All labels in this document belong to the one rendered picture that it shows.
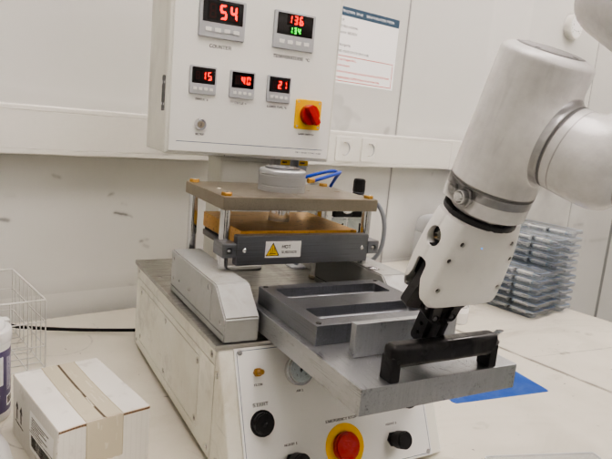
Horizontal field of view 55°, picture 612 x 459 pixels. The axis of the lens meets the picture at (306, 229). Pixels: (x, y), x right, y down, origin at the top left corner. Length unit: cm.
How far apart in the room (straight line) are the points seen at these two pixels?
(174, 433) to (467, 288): 52
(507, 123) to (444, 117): 156
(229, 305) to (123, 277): 71
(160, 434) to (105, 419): 16
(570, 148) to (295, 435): 51
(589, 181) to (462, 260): 15
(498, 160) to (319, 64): 65
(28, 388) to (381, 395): 49
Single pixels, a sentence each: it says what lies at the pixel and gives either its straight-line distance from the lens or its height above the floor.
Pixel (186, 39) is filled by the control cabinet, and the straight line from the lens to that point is 105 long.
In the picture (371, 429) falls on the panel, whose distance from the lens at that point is 89.
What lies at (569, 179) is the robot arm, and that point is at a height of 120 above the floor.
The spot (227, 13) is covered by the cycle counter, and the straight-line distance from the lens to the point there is 108.
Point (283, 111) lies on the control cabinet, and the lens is 112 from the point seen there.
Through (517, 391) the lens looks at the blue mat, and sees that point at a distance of 125.
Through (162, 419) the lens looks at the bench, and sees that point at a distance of 99.
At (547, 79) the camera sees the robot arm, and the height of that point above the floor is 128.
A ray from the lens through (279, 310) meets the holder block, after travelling 77.
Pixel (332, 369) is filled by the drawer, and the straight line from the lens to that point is 65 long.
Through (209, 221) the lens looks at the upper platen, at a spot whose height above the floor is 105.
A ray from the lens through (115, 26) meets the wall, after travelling 142.
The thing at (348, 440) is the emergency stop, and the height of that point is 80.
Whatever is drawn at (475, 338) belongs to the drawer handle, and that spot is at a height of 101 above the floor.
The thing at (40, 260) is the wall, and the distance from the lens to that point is 141.
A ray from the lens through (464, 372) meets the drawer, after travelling 69.
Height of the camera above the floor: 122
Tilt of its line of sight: 10 degrees down
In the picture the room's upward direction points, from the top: 5 degrees clockwise
